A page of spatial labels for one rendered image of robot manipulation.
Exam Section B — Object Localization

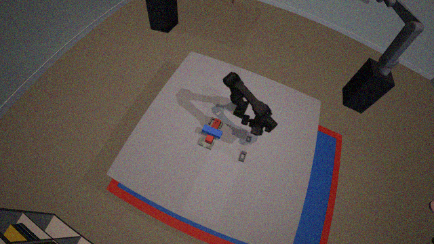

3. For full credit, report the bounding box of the blue plate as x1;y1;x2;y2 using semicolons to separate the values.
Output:
202;125;222;139

